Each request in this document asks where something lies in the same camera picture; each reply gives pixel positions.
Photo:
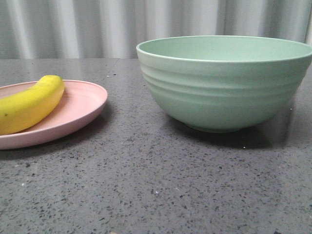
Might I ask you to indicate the green ribbed bowl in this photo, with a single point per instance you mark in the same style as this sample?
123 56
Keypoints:
222 84

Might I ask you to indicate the grey pleated curtain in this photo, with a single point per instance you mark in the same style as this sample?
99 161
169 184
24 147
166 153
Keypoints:
43 29

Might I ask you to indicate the pink plate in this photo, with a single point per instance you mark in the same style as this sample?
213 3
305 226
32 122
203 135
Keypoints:
80 104

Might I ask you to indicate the yellow banana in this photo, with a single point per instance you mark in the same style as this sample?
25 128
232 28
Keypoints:
25 109

